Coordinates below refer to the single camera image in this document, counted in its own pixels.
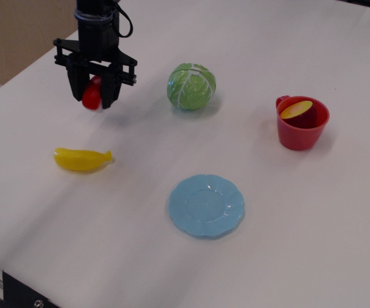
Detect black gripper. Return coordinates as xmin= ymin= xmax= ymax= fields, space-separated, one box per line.
xmin=53 ymin=19 xmax=137 ymax=109

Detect black table corner bracket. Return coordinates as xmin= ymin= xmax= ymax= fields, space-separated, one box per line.
xmin=3 ymin=272 xmax=60 ymax=308

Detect yellow toy banana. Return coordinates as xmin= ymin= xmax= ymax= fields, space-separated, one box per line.
xmin=53 ymin=148 xmax=112 ymax=171

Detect red toy cup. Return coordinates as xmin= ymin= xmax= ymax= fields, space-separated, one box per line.
xmin=276 ymin=96 xmax=330 ymax=151

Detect light blue toy plate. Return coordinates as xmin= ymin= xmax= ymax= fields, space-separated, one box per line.
xmin=168 ymin=175 xmax=245 ymax=238

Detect purple yellow toy fruit half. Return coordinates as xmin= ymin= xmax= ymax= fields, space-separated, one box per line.
xmin=280 ymin=100 xmax=316 ymax=128

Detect green toy cabbage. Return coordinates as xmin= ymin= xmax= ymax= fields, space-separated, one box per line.
xmin=166 ymin=63 xmax=216 ymax=110

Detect black cable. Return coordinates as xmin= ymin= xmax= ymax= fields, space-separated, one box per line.
xmin=112 ymin=0 xmax=134 ymax=38

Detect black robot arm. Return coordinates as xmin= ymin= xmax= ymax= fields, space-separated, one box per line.
xmin=53 ymin=1 xmax=137 ymax=111

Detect red white toy sushi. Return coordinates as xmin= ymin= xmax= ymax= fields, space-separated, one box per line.
xmin=82 ymin=76 xmax=101 ymax=110

